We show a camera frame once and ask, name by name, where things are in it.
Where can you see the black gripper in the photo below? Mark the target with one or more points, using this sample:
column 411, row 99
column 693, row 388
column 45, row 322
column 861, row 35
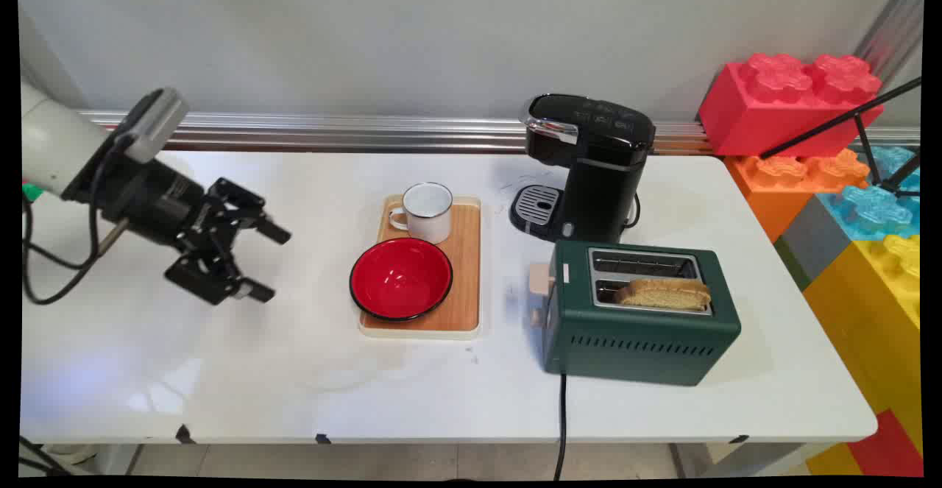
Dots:
column 151, row 201

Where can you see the beige toaster lever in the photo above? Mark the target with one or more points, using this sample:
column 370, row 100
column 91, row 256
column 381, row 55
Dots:
column 539, row 280

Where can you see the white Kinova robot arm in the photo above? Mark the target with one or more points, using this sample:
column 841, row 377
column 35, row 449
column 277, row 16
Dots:
column 53, row 142

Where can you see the red enamel bowl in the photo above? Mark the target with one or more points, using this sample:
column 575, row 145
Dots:
column 401, row 279

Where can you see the small green toy block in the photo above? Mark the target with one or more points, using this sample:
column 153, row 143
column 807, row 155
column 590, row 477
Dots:
column 32, row 192

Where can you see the white enamel mug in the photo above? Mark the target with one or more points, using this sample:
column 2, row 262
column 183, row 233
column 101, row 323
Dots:
column 430, row 216

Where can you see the wooden serving tray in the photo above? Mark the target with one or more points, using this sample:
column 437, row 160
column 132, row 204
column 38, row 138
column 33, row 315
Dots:
column 464, row 267

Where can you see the black coffee machine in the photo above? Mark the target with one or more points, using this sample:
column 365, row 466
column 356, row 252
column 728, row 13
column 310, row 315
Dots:
column 603, row 179

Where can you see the green two-slot toaster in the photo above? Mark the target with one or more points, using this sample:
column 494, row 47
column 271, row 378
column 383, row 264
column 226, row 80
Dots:
column 633, row 348

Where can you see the toast bread slice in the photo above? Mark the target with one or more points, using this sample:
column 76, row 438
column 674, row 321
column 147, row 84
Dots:
column 666, row 295

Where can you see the big orange toy block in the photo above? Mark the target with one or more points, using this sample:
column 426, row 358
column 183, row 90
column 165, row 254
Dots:
column 773, row 193

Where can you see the big red toy block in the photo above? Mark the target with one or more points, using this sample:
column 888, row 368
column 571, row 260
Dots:
column 773, row 116

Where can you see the black tripod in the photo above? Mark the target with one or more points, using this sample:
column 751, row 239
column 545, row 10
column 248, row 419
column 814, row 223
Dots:
column 839, row 121

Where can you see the big blue toy block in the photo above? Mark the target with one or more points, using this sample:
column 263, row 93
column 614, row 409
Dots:
column 876, row 212

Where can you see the big yellow toy block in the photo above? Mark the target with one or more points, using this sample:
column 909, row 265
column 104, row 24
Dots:
column 876, row 311

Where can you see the aluminium upright profile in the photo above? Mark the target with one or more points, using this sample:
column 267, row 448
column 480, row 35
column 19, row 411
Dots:
column 894, row 24

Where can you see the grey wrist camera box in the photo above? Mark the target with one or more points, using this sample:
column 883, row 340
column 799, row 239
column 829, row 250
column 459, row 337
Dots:
column 156, row 124

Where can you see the aluminium rail profile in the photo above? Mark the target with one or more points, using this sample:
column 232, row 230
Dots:
column 368, row 133

